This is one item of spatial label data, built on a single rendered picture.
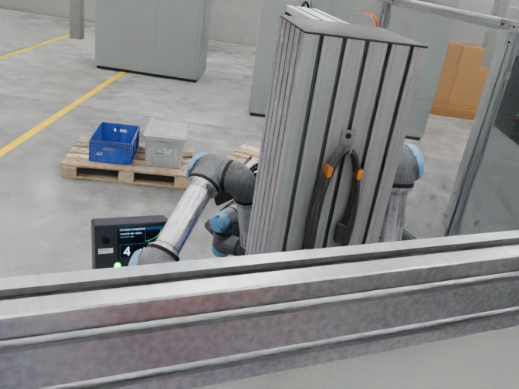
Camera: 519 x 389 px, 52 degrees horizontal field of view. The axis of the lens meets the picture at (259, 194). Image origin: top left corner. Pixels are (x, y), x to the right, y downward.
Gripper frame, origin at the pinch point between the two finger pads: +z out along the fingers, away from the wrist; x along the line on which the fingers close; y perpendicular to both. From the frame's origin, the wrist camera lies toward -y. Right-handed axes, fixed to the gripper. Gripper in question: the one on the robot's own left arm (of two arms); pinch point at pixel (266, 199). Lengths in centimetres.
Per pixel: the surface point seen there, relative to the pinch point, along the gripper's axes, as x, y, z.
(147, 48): 9, 529, 518
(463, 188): -10, -75, 41
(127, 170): 78, 239, 162
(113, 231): -7, 18, -74
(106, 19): -33, 588, 485
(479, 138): -33, -77, 42
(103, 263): 4, 19, -79
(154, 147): 56, 224, 184
